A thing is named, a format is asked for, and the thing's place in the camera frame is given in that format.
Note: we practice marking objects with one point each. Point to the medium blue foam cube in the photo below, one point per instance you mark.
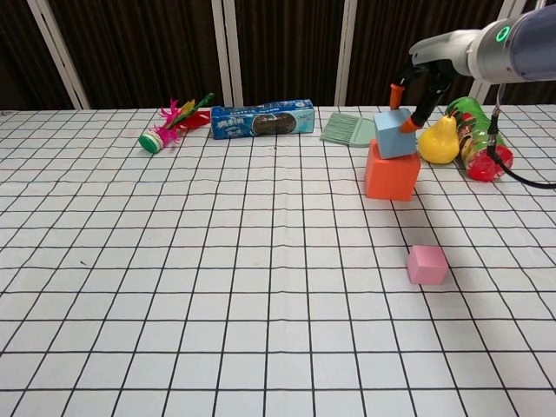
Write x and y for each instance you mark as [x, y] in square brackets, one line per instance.
[395, 134]

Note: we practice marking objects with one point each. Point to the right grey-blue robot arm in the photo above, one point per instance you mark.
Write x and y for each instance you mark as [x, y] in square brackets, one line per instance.
[517, 43]

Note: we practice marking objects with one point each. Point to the white checkered tablecloth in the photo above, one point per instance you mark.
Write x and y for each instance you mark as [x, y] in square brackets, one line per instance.
[217, 282]

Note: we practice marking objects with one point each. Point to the large orange foam cube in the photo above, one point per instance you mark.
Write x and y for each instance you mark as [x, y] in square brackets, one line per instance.
[391, 178]

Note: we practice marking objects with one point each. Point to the small pink foam cube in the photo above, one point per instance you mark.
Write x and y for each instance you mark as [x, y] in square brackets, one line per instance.
[428, 265]

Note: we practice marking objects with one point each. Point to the green chips can red lid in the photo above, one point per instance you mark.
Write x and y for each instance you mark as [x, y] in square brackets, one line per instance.
[478, 139]

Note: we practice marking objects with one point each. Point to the black folding screen white frame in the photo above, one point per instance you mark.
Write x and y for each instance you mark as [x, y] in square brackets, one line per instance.
[278, 48]

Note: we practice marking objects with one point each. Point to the yellow toy pear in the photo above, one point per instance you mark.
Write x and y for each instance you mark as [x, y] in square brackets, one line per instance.
[439, 143]

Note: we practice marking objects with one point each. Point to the pink feather shuttlecock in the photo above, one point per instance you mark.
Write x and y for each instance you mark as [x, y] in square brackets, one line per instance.
[167, 128]

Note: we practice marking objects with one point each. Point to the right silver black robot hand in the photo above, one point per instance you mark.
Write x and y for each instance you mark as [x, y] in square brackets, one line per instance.
[443, 45]

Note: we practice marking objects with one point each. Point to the mint green dustpan brush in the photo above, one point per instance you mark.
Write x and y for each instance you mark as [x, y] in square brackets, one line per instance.
[347, 129]

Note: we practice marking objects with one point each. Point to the blue cookie package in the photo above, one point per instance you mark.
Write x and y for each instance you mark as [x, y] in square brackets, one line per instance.
[262, 119]

